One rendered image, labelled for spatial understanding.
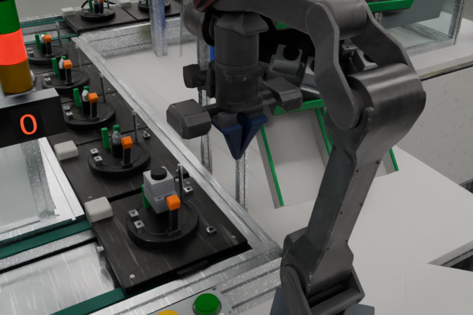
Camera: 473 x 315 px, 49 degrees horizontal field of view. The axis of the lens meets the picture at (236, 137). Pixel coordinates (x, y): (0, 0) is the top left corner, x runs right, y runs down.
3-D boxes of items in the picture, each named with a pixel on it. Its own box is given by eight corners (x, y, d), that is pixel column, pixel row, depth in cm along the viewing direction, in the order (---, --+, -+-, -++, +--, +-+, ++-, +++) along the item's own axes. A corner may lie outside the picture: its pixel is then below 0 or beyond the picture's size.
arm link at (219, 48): (277, 11, 62) (237, -7, 69) (236, 19, 59) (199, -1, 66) (274, 65, 65) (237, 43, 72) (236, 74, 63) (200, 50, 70)
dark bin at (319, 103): (336, 105, 97) (349, 79, 91) (272, 116, 94) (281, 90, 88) (284, 5, 112) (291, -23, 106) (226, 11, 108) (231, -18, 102)
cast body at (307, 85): (318, 105, 96) (329, 80, 91) (295, 98, 96) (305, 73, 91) (324, 73, 101) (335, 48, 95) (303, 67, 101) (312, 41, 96)
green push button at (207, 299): (223, 313, 85) (223, 305, 84) (201, 323, 83) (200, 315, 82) (212, 297, 88) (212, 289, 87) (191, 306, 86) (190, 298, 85)
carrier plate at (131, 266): (248, 247, 98) (248, 239, 97) (126, 297, 88) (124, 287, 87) (192, 183, 116) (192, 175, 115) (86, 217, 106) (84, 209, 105)
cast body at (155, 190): (179, 207, 97) (177, 176, 93) (157, 214, 95) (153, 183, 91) (161, 184, 103) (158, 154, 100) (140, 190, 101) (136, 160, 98)
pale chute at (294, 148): (333, 195, 106) (343, 192, 102) (274, 209, 102) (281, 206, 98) (297, 69, 112) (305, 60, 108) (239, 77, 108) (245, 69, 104)
